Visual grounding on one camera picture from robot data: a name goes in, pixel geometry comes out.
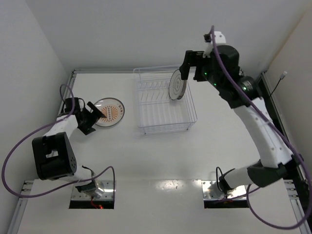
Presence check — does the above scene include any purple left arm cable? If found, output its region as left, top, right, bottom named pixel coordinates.
left=1, top=84, right=116, bottom=198

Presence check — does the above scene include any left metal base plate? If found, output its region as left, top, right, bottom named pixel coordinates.
left=71, top=180, right=116, bottom=201

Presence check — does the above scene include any orange sunburst plate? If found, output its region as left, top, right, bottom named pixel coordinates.
left=94, top=97, right=125, bottom=128

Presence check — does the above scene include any dark green rimmed plate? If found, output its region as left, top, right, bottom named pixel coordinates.
left=177, top=80, right=187, bottom=100

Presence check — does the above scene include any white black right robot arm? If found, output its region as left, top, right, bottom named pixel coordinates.
left=179, top=31, right=300, bottom=194

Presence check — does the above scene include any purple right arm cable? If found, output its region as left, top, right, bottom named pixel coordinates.
left=209, top=25, right=306, bottom=230

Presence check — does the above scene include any metal base plate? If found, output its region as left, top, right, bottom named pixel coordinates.
left=201, top=180, right=246, bottom=201
left=71, top=180, right=116, bottom=201

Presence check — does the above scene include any white plate flower outline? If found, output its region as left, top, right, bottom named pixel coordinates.
left=169, top=70, right=183, bottom=100

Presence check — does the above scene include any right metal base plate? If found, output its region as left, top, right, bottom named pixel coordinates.
left=201, top=180, right=246, bottom=201

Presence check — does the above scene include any black cable white plug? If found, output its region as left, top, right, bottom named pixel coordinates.
left=269, top=71, right=288, bottom=97

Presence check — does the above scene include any white wire dish rack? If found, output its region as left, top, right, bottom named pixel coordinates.
left=133, top=65, right=197, bottom=135

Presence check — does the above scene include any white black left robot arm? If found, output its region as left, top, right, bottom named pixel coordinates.
left=32, top=97, right=107, bottom=193

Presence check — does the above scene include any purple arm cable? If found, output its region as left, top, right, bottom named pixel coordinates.
left=1, top=84, right=116, bottom=198
left=209, top=25, right=306, bottom=230

